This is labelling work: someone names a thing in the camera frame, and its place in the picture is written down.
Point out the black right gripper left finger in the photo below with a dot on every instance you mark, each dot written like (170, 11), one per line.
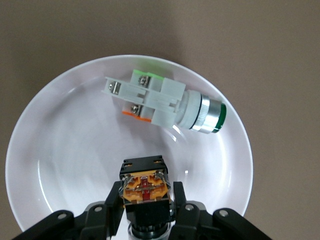
(112, 207)

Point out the brown table mat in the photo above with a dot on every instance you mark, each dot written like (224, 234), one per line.
(275, 75)

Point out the white green push-button switch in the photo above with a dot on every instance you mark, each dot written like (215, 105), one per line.
(165, 102)

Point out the pink round plate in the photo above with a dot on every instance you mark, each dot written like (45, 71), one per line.
(75, 150)

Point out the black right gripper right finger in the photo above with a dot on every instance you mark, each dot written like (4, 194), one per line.
(182, 210)

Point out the black orange push-button switch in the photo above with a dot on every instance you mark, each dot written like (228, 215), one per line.
(145, 190)

